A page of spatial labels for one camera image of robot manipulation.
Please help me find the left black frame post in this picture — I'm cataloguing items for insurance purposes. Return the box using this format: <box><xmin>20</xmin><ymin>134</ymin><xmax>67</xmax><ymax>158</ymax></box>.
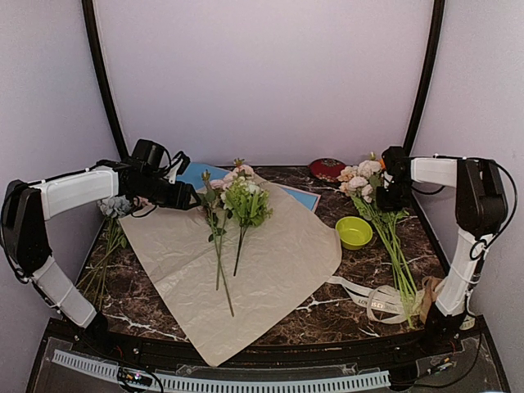
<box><xmin>81</xmin><ymin>0</ymin><xmax>129</xmax><ymax>159</ymax></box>

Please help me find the green leafy fake flower bunch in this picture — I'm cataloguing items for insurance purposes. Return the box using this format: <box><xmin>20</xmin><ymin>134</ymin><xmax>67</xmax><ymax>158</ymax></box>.
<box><xmin>220</xmin><ymin>174</ymin><xmax>273</xmax><ymax>276</ymax></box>

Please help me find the brown twine ribbon bundle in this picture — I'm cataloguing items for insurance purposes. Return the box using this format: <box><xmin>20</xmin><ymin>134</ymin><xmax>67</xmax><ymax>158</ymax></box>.
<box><xmin>419</xmin><ymin>276</ymin><xmax>443</xmax><ymax>323</ymax></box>

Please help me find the red round embroidered cushion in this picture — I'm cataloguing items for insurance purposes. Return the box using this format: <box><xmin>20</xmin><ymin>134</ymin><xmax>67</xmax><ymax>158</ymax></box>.
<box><xmin>308</xmin><ymin>158</ymin><xmax>346</xmax><ymax>183</ymax></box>

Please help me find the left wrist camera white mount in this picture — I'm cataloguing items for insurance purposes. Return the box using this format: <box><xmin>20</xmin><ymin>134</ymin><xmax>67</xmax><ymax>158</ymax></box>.
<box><xmin>164</xmin><ymin>151</ymin><xmax>191</xmax><ymax>184</ymax></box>

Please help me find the beige pink wrapping paper sheet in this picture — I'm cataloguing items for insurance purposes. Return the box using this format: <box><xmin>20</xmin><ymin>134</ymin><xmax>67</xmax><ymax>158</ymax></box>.
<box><xmin>120</xmin><ymin>180</ymin><xmax>341</xmax><ymax>367</ymax></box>

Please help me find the pile of fake flowers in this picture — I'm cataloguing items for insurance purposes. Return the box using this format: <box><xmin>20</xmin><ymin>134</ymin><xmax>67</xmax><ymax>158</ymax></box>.
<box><xmin>338</xmin><ymin>153</ymin><xmax>418</xmax><ymax>327</ymax></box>
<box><xmin>77</xmin><ymin>196</ymin><xmax>150</xmax><ymax>310</ymax></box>

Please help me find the white printed ribbon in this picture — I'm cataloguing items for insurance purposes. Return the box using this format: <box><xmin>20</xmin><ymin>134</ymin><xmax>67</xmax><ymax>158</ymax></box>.
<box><xmin>327</xmin><ymin>276</ymin><xmax>424</xmax><ymax>324</ymax></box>

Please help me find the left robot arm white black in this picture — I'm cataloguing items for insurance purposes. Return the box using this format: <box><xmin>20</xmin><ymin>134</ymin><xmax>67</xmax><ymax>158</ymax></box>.
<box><xmin>1</xmin><ymin>139</ymin><xmax>200</xmax><ymax>357</ymax></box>

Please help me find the black frame post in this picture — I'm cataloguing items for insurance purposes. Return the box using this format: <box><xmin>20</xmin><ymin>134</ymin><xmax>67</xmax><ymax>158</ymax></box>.
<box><xmin>81</xmin><ymin>0</ymin><xmax>129</xmax><ymax>159</ymax></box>
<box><xmin>403</xmin><ymin>0</ymin><xmax>445</xmax><ymax>155</ymax></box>

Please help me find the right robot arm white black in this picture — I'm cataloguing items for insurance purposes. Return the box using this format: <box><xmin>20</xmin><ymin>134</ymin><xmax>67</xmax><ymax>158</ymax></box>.
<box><xmin>377</xmin><ymin>147</ymin><xmax>516</xmax><ymax>355</ymax></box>

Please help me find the right black frame post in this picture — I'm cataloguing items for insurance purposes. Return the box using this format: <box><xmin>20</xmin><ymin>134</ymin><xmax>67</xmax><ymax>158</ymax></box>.
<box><xmin>403</xmin><ymin>0</ymin><xmax>445</xmax><ymax>155</ymax></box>

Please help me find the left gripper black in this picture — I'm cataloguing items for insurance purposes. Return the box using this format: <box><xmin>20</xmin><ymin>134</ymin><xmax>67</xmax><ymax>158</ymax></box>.
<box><xmin>133</xmin><ymin>174</ymin><xmax>201</xmax><ymax>210</ymax></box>

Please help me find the blue wrapping paper sheet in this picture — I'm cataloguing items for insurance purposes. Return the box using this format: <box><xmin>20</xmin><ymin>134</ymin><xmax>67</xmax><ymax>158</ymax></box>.
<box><xmin>175</xmin><ymin>162</ymin><xmax>321</xmax><ymax>214</ymax></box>

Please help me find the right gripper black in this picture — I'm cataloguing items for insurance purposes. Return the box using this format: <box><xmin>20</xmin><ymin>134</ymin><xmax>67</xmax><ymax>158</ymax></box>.
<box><xmin>377</xmin><ymin>179</ymin><xmax>413</xmax><ymax>211</ymax></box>

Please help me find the lime green bowl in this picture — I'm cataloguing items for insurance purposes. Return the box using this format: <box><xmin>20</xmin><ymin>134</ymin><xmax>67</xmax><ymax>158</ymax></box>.
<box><xmin>335</xmin><ymin>216</ymin><xmax>373</xmax><ymax>251</ymax></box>

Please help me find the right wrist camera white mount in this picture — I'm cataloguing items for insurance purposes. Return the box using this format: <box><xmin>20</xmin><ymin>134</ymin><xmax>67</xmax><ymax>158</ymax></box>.
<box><xmin>382</xmin><ymin>146</ymin><xmax>410</xmax><ymax>181</ymax></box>

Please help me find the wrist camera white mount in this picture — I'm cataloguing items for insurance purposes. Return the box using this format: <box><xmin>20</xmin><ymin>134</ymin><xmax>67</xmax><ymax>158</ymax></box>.
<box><xmin>164</xmin><ymin>151</ymin><xmax>191</xmax><ymax>184</ymax></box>
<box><xmin>382</xmin><ymin>146</ymin><xmax>410</xmax><ymax>181</ymax></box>

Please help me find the pink rose fake flower stem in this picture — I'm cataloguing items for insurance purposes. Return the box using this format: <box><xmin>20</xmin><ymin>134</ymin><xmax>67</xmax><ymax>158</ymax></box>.
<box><xmin>201</xmin><ymin>169</ymin><xmax>234</xmax><ymax>317</ymax></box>

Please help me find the left pile of fake flowers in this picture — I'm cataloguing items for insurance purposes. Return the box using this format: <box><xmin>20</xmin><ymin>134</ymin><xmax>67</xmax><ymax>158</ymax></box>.
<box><xmin>77</xmin><ymin>196</ymin><xmax>150</xmax><ymax>310</ymax></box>

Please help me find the white slotted cable duct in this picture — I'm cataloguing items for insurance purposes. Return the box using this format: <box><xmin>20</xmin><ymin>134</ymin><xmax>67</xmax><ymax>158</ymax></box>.
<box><xmin>52</xmin><ymin>350</ymin><xmax>391</xmax><ymax>392</ymax></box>

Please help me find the right pile of fake flowers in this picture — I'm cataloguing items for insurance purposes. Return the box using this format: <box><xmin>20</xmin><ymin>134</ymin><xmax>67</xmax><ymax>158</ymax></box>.
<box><xmin>338</xmin><ymin>153</ymin><xmax>418</xmax><ymax>327</ymax></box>

